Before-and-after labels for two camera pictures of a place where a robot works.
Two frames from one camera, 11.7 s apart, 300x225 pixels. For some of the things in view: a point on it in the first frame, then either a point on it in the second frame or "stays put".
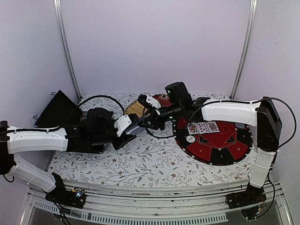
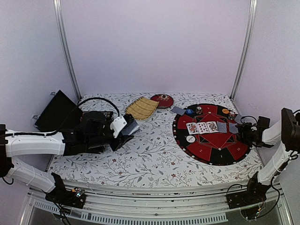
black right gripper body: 176,109 to 248,135
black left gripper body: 98,138 stays put
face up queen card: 213,126 stays put
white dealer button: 190,138 stays put
